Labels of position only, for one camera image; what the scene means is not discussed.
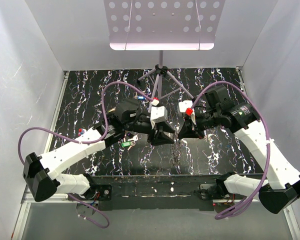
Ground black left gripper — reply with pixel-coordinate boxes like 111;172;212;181
123;116;175;145

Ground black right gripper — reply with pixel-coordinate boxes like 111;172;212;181
177;108;221;140

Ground plain silver key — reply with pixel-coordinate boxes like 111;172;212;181
127;135;139;142

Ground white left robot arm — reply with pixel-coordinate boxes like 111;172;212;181
22;98;175;202

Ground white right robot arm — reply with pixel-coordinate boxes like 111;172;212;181
177;85;300;218

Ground key with green tag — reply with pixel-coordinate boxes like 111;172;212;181
121;140;136;149

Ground key with blue tag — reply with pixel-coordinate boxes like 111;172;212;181
134;92;145;101

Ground white perforated music stand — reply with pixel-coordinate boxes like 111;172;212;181
103;0;225;99

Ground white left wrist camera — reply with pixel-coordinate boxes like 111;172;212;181
150;97;168;129

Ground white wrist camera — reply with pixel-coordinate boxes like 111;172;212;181
150;97;168;129
177;100;196;125

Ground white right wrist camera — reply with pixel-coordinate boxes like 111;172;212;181
177;100;196;125

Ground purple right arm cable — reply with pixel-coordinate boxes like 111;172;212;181
189;80;271;221

